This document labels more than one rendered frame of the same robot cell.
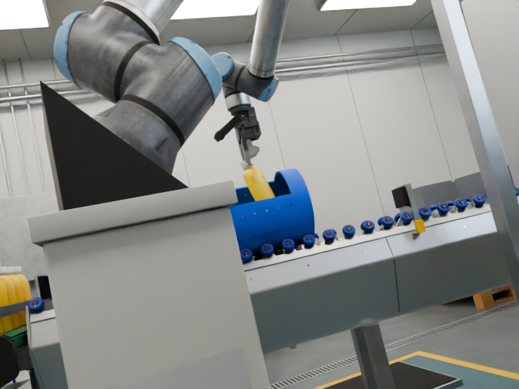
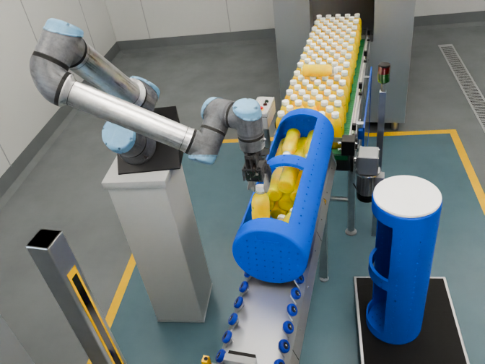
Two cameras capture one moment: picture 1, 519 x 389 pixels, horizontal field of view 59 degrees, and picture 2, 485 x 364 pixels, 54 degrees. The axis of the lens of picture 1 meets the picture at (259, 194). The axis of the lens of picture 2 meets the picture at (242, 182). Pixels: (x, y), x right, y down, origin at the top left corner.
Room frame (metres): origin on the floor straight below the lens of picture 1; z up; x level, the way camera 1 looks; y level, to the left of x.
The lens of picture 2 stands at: (2.31, -1.21, 2.37)
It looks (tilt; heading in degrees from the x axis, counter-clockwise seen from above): 37 degrees down; 121
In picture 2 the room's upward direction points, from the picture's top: 9 degrees counter-clockwise
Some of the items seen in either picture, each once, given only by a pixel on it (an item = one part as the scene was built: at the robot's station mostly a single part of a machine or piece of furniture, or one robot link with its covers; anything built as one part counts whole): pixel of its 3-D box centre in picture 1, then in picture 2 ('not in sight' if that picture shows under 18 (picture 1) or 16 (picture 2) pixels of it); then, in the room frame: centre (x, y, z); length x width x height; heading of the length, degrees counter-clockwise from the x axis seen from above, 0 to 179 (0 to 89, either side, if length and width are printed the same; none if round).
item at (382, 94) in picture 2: not in sight; (378, 170); (1.83, 1.21, 0.55); 0.04 x 0.04 x 1.10; 11
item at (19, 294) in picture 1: (12, 299); not in sight; (1.58, 0.90, 0.99); 0.07 x 0.07 x 0.19
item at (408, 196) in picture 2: not in sight; (406, 195); (2.11, 0.43, 1.03); 0.28 x 0.28 x 0.01
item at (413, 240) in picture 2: not in sight; (399, 266); (2.11, 0.43, 0.59); 0.28 x 0.28 x 0.88
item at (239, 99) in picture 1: (238, 103); (252, 141); (1.64, 0.00, 1.50); 0.10 x 0.09 x 0.05; 10
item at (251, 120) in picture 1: (245, 125); (254, 162); (1.64, -0.01, 1.42); 0.09 x 0.08 x 0.12; 100
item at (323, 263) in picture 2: not in sight; (322, 244); (1.63, 0.72, 0.31); 0.06 x 0.06 x 0.63; 11
